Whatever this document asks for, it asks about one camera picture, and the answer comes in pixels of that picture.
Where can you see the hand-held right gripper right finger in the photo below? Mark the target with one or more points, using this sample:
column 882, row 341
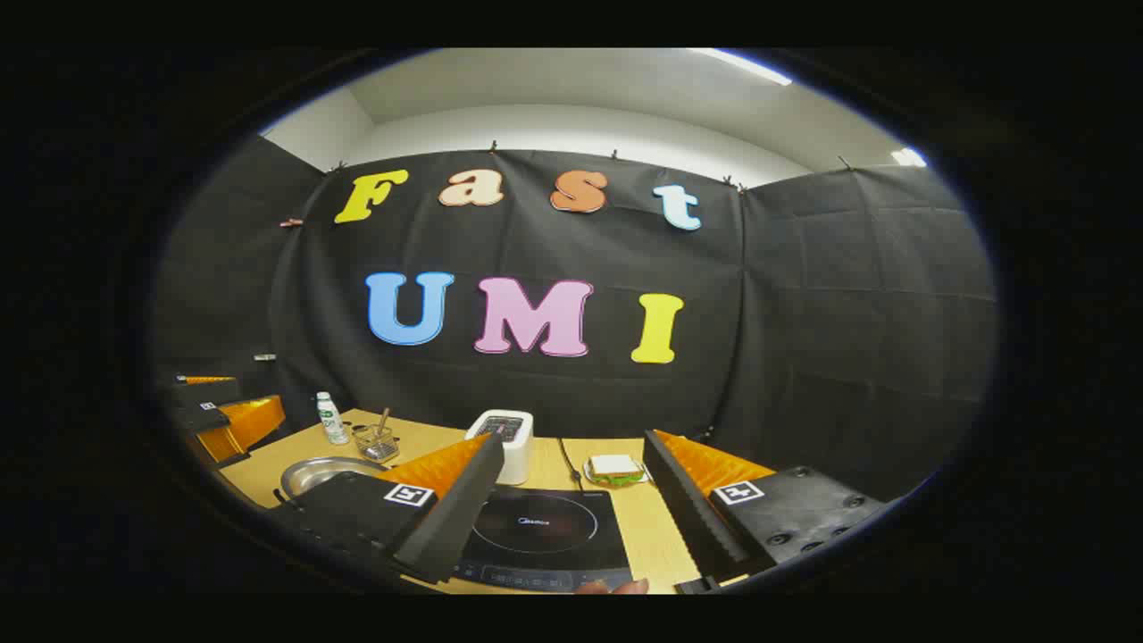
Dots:
column 688, row 518

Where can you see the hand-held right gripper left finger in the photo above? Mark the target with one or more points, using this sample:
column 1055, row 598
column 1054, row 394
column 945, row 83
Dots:
column 464, row 509

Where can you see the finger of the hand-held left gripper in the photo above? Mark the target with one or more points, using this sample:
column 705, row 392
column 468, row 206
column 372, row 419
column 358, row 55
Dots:
column 250, row 424
column 210, row 391

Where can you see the black induction cooktop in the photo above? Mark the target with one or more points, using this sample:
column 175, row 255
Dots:
column 545, row 527

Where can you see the white toaster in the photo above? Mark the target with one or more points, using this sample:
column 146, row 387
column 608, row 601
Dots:
column 513, row 451

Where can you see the white plastic drink bottle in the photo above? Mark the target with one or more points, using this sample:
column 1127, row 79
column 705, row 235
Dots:
column 332, row 424

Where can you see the sandwich with lettuce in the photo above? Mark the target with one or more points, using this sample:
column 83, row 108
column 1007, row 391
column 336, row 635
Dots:
column 616, row 467

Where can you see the small white plate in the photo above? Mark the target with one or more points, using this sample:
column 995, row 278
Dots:
column 589, row 475

